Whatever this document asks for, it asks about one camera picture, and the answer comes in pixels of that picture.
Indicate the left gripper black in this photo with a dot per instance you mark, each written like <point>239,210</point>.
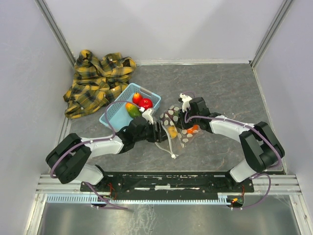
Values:
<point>159,136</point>

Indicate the dark purple fake fruit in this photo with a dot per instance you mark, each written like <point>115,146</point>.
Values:
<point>170,118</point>

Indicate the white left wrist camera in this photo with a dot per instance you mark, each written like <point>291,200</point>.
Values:
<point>148,114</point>

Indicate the clear polka dot zip bag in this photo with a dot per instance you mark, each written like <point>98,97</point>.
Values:
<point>177,138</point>

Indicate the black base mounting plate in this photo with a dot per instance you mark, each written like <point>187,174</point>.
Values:
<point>181,185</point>

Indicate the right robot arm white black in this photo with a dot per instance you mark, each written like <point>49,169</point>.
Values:
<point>262,150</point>

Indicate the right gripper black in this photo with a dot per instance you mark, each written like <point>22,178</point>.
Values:
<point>180,122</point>

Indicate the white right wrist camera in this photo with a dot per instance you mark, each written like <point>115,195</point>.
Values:
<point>185,99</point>

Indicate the yellow orange fake fruit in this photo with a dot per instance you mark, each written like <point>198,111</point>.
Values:
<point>172,132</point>

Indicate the yellow plaid shirt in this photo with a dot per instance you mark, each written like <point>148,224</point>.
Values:
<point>97,82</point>

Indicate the green orange fake mango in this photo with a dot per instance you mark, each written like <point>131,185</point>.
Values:
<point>132,110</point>

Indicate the orange fake orange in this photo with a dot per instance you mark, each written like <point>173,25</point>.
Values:
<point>193,130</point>

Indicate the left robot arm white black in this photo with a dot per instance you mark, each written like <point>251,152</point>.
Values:
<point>68,160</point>

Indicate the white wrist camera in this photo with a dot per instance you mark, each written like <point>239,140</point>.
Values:
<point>185,99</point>
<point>148,114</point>

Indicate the red fake apple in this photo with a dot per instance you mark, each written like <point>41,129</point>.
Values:
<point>145,103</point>

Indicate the aluminium frame rail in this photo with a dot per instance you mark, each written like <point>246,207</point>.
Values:
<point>47,14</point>

